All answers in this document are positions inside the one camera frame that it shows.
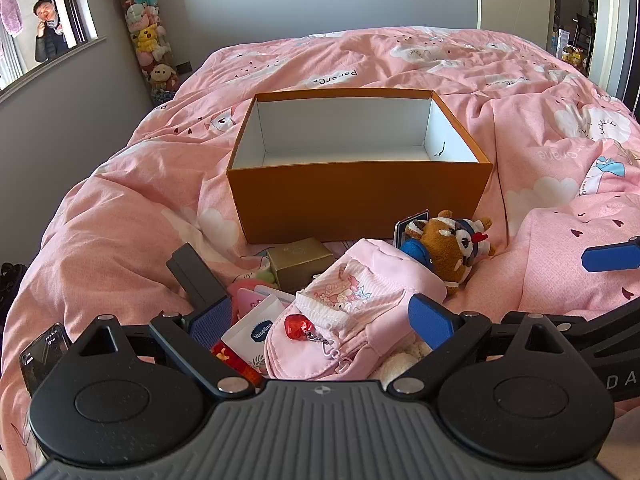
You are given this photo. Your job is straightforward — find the dark object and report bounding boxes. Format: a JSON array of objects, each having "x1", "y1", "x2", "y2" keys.
[{"x1": 0, "y1": 262, "x2": 29, "y2": 312}]

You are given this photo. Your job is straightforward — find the brown bear plush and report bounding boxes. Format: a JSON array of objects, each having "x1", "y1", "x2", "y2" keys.
[{"x1": 400, "y1": 210, "x2": 497, "y2": 296}]

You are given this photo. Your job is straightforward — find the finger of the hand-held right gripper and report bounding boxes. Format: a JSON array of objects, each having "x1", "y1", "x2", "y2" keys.
[
  {"x1": 550, "y1": 299, "x2": 640, "y2": 348},
  {"x1": 581, "y1": 236, "x2": 640, "y2": 274}
]

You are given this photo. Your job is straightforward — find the column of plush toys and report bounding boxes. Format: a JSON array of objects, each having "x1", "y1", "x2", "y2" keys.
[{"x1": 122, "y1": 0, "x2": 182, "y2": 107}]

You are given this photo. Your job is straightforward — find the door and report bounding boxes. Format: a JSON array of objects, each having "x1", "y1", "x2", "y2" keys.
[{"x1": 475, "y1": 0, "x2": 557, "y2": 55}]

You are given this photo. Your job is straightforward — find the pink hanging garment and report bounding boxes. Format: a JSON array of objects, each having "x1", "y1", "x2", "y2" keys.
[{"x1": 0, "y1": 0, "x2": 24, "y2": 37}]

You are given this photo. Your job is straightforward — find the pink peach plush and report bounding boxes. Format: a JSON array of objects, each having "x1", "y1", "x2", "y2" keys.
[{"x1": 229, "y1": 267, "x2": 276, "y2": 325}]

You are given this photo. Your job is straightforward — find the red heart charm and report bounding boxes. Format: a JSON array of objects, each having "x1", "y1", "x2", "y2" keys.
[{"x1": 284, "y1": 314, "x2": 336, "y2": 361}]

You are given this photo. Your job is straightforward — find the orange cardboard box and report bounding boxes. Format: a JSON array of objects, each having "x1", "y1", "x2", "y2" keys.
[{"x1": 226, "y1": 87, "x2": 493, "y2": 245}]

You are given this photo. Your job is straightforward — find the pink pouch bag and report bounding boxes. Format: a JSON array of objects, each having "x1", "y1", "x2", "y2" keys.
[{"x1": 264, "y1": 239, "x2": 447, "y2": 380}]

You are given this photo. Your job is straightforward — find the red patterned packet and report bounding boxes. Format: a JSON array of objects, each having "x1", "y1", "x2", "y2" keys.
[{"x1": 210, "y1": 340, "x2": 264, "y2": 387}]

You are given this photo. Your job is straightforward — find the black box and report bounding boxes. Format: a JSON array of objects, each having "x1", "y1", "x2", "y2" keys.
[{"x1": 166, "y1": 242, "x2": 231, "y2": 317}]

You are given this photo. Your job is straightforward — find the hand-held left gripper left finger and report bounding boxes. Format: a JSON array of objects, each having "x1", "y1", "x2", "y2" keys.
[{"x1": 67, "y1": 296, "x2": 256, "y2": 401}]

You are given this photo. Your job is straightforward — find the white cream tube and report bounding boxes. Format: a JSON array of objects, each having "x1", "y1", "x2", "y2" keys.
[{"x1": 221, "y1": 292, "x2": 296, "y2": 381}]

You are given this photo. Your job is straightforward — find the gold box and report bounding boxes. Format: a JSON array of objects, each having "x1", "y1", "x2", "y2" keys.
[{"x1": 266, "y1": 237, "x2": 335, "y2": 292}]

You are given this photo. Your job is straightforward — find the white crochet doll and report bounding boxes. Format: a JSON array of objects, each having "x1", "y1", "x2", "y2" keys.
[{"x1": 372, "y1": 342, "x2": 433, "y2": 386}]

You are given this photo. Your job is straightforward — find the black smartphone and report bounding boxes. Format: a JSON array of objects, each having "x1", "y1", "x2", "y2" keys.
[{"x1": 19, "y1": 322, "x2": 71, "y2": 398}]

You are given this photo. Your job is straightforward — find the pink printed duvet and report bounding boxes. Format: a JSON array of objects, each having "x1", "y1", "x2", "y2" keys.
[{"x1": 0, "y1": 27, "x2": 640, "y2": 480}]

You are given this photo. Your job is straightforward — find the dark chair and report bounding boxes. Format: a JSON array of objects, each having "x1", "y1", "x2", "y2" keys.
[{"x1": 572, "y1": 12, "x2": 597, "y2": 62}]

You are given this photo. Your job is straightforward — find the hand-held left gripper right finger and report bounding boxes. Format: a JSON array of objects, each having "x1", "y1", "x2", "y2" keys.
[{"x1": 387, "y1": 294, "x2": 593, "y2": 396}]

